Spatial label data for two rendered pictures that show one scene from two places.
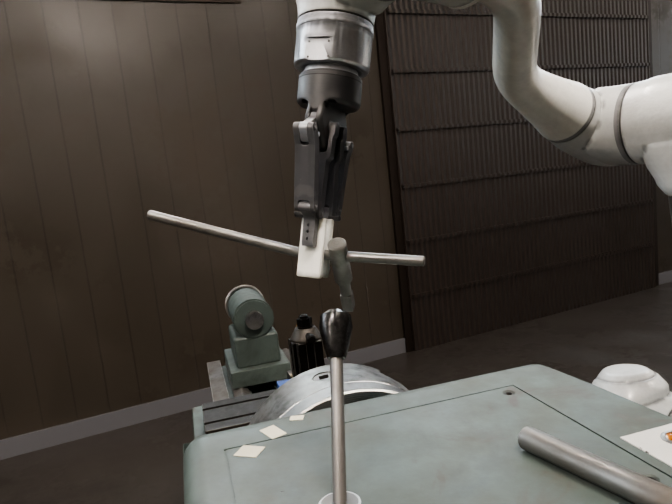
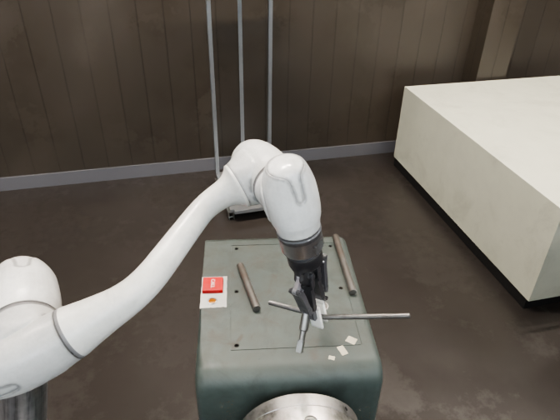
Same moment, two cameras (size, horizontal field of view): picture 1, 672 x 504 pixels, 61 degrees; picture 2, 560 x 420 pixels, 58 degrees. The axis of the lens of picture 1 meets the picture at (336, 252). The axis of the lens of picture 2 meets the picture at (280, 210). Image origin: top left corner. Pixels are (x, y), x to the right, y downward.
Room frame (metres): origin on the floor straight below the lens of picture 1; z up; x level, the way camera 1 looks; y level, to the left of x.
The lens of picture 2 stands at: (1.52, 0.08, 2.29)
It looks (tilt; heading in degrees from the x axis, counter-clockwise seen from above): 33 degrees down; 190
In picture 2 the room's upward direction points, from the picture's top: 1 degrees clockwise
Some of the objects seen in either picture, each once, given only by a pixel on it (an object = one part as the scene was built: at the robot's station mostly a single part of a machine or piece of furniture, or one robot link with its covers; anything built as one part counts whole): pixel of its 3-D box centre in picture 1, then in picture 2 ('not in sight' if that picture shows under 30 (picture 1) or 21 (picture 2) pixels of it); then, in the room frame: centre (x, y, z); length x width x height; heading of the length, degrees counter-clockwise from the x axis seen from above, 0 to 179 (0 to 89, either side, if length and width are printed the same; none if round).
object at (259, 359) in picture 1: (251, 331); not in sight; (1.97, 0.33, 1.01); 0.30 x 0.20 x 0.29; 15
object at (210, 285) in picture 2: not in sight; (212, 286); (0.43, -0.31, 1.26); 0.06 x 0.06 x 0.02; 15
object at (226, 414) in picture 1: (289, 407); not in sight; (1.40, 0.16, 0.95); 0.43 x 0.18 x 0.04; 105
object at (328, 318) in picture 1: (337, 333); not in sight; (0.52, 0.01, 1.38); 0.04 x 0.03 x 0.05; 15
